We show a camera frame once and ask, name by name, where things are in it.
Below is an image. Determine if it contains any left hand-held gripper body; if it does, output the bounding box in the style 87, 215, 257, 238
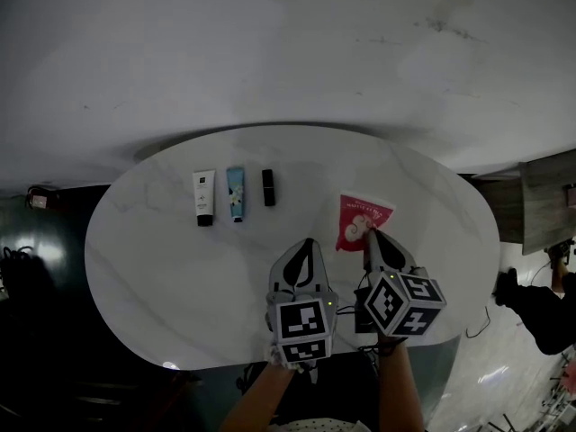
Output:
264, 289, 339, 371

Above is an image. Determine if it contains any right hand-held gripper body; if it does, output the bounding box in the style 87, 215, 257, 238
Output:
354, 265, 448, 338

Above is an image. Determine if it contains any red sachet packet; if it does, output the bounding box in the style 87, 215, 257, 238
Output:
335, 192, 398, 254

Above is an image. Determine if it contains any small black lipstick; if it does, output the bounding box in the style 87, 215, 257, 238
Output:
261, 168, 277, 208

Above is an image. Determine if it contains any small blue tube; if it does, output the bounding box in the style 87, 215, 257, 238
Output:
225, 166, 247, 223

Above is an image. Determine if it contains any white tube with black cap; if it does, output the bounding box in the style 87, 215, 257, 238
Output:
192, 169, 217, 228

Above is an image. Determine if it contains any person's right forearm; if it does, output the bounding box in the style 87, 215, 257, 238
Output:
374, 336, 428, 432

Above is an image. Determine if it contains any person's left forearm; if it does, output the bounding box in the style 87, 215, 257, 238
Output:
219, 361, 299, 432

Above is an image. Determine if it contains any white oval marble table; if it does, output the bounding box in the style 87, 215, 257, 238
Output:
84, 125, 502, 371

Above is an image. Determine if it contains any white dotted shirt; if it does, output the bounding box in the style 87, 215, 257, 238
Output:
266, 418, 374, 432

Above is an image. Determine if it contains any grey wooden desk with shelf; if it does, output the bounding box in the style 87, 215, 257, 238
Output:
471, 148, 576, 257

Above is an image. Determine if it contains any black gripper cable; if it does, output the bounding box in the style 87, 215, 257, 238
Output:
334, 274, 371, 320

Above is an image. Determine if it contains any black floor cable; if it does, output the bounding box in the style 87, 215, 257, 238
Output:
464, 305, 492, 340

